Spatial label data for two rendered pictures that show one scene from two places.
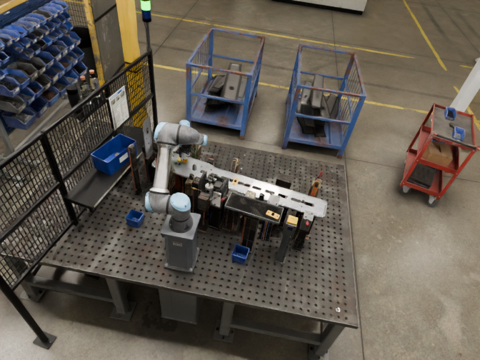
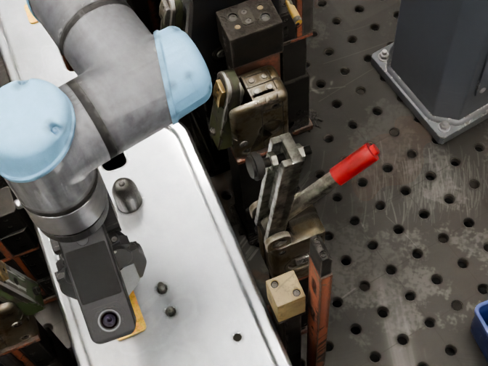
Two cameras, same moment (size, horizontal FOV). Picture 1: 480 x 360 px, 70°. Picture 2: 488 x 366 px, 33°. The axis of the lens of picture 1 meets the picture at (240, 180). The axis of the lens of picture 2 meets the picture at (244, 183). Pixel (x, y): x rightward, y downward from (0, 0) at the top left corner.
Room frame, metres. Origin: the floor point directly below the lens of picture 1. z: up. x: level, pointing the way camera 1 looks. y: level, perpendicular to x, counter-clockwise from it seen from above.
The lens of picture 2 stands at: (2.05, 0.86, 1.92)
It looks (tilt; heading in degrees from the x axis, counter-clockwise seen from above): 62 degrees down; 242
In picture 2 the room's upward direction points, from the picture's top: 7 degrees counter-clockwise
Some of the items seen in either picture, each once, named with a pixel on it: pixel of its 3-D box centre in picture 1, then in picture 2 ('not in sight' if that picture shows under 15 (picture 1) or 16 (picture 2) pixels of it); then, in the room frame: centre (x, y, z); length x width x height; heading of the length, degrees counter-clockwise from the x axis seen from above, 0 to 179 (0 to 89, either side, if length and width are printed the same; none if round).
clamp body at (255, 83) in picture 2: (190, 197); (261, 160); (1.75, 0.36, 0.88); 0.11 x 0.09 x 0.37; 167
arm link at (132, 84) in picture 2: not in sight; (133, 77); (1.92, 0.44, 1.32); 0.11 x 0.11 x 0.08; 89
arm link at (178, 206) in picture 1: (179, 206); not in sight; (1.33, 0.34, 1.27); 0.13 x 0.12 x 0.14; 89
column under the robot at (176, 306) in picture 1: (183, 284); not in sight; (1.33, 0.33, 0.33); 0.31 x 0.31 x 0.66; 86
